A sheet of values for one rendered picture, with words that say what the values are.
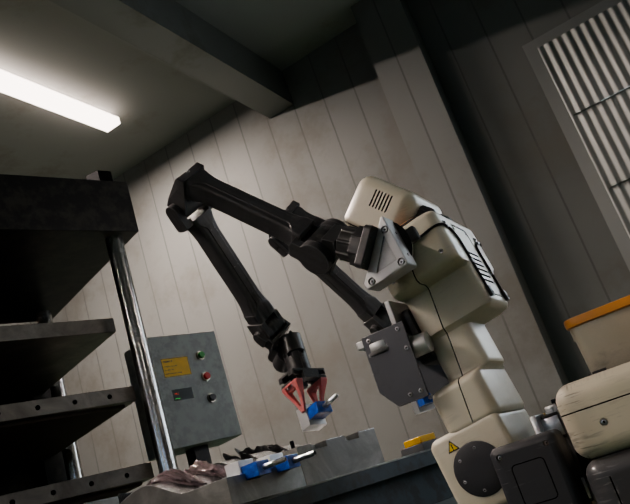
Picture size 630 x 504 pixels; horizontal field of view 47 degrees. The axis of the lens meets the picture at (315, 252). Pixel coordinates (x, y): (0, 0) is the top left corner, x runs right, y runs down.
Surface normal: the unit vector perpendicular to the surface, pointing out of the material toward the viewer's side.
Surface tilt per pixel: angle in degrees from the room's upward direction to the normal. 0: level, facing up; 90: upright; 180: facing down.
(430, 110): 90
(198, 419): 90
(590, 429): 90
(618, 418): 90
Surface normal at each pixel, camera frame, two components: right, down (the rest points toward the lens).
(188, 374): 0.61, -0.44
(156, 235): -0.50, -0.14
